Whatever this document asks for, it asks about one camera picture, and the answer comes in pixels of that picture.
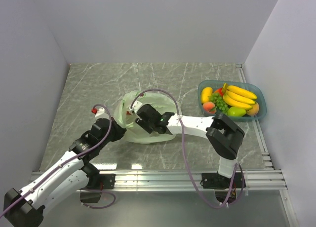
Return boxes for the green printed plastic bag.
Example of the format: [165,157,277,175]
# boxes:
[112,91,182,144]

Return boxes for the green grape bunch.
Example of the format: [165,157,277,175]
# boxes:
[209,92,229,114]

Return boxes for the green fruit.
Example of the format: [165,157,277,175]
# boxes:
[227,107,246,117]

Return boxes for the yellow bananas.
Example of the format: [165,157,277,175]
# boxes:
[222,83,257,111]

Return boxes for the orange fruit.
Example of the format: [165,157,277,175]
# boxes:
[246,103,260,116]

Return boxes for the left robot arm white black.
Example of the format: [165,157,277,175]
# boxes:
[1,118,126,227]

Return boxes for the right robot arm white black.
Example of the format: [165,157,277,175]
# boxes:
[130,103,245,187]

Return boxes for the pink peach with leaf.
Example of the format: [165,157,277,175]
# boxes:
[202,101,217,114]

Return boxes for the red yellow mango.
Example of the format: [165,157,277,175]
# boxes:
[214,87,224,97]

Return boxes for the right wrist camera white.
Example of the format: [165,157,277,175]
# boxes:
[129,100,143,114]

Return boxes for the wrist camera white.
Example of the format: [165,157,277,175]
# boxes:
[91,107,109,119]
[129,100,143,114]

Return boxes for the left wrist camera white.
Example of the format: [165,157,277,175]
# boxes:
[91,107,109,119]

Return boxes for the black box under rail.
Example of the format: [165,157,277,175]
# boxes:
[79,191,102,203]

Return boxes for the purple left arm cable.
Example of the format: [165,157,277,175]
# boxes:
[0,103,116,214]

